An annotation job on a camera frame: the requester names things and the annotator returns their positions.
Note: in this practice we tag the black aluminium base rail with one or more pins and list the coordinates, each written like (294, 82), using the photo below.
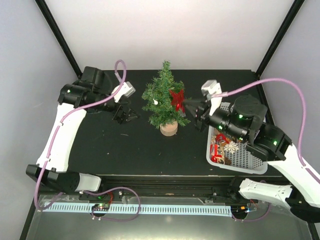
(220, 189)

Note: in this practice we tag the right black frame post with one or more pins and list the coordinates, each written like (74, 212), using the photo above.
(280, 34)

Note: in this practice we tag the white snowflake ornament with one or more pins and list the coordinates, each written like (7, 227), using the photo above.
(231, 147)

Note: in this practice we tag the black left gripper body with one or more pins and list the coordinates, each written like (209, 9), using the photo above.
(117, 117)

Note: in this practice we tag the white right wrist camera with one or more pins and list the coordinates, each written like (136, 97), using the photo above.
(210, 89)

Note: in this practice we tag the black frame post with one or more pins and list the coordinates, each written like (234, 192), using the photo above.
(49, 18)
(280, 34)

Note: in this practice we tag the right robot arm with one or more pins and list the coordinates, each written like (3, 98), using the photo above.
(271, 145)

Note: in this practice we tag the white slotted cable duct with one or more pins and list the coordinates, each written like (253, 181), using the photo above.
(143, 209)

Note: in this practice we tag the controller circuit board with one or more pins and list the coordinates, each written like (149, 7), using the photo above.
(244, 208)
(100, 207)

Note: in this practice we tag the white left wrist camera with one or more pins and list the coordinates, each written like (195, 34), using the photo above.
(126, 90)

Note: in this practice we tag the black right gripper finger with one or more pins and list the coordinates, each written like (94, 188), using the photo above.
(194, 110)
(194, 102)

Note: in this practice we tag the gold merry christmas sign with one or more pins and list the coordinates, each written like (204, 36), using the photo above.
(217, 153)

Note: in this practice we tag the white perforated plastic basket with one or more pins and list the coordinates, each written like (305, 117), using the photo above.
(241, 161)

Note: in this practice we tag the right controller circuit board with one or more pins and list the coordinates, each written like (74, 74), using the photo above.
(244, 208)

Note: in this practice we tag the round wooden tree base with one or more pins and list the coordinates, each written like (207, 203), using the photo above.
(169, 130)

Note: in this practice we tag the red star ornament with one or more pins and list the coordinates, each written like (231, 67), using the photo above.
(177, 100)

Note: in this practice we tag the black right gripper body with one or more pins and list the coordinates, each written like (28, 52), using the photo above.
(202, 118)

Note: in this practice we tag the left black frame post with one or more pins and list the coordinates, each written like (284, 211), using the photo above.
(49, 18)

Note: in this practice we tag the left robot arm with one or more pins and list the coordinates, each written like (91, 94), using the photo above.
(95, 91)

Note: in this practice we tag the left controller circuit board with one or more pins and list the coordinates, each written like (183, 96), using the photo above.
(100, 207)

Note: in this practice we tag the small green christmas tree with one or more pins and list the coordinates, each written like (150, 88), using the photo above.
(158, 97)

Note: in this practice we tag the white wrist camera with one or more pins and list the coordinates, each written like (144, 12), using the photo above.
(126, 90)
(210, 89)

